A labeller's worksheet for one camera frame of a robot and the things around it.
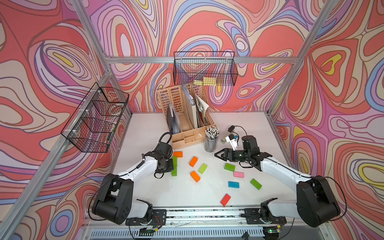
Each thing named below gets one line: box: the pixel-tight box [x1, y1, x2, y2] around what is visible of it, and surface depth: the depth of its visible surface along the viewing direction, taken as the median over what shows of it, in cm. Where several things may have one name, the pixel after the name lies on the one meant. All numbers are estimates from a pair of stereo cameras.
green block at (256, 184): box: [250, 178, 263, 190], surface depth 86 cm
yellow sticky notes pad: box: [193, 76, 217, 86], surface depth 86 cm
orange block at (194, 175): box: [190, 170, 201, 183], surface depth 88 cm
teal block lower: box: [228, 181, 240, 189], surface depth 86 cm
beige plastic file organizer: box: [156, 84, 217, 150], surface depth 101 cm
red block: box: [220, 193, 231, 207], surface depth 80 cm
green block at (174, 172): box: [171, 163, 178, 177], surface depth 92 cm
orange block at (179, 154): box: [173, 151, 183, 158], surface depth 97 cm
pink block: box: [233, 171, 245, 179], surface depth 90 cm
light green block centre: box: [198, 163, 208, 174], surface depth 93 cm
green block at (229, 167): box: [224, 163, 236, 172], surface depth 92 cm
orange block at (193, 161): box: [189, 156, 198, 168], surface depth 95 cm
